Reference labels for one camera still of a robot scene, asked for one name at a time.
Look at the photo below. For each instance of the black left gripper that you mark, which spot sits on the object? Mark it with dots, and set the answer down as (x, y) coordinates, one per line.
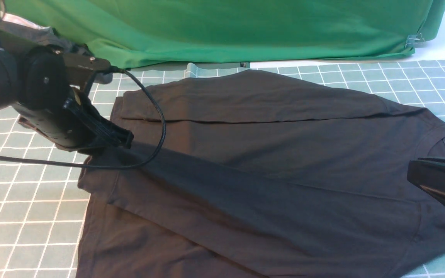
(57, 110)

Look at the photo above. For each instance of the dark gray long-sleeve top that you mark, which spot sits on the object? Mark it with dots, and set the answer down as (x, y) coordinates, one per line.
(267, 176)

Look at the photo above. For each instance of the crumpled dark gray garment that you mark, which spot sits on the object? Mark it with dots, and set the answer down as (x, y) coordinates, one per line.
(44, 36)

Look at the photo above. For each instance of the green checkered table mat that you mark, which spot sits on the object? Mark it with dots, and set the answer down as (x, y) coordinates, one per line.
(42, 211)

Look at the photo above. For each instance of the green backdrop cloth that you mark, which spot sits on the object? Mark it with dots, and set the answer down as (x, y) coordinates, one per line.
(137, 33)

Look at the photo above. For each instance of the silver binder clip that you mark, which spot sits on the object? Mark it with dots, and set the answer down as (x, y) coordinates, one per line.
(414, 40)

